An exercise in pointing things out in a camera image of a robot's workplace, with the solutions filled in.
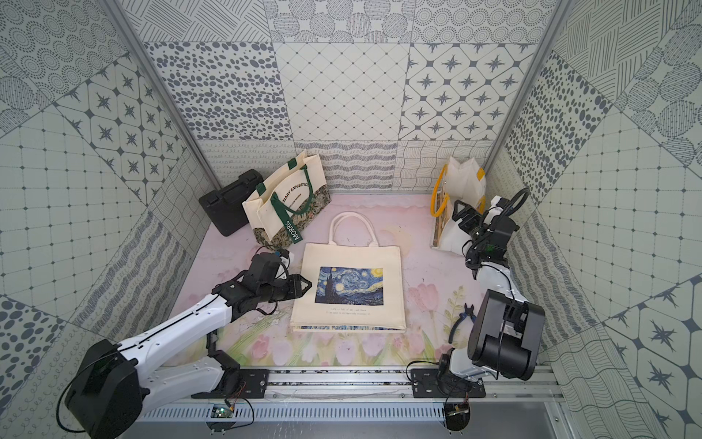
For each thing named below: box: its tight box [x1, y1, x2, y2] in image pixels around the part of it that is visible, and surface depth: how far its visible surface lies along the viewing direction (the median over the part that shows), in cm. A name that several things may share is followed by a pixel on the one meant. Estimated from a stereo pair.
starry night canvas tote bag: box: [288, 211, 406, 334], surface depth 95 cm
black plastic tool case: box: [198, 169, 265, 237], surface depth 98 cm
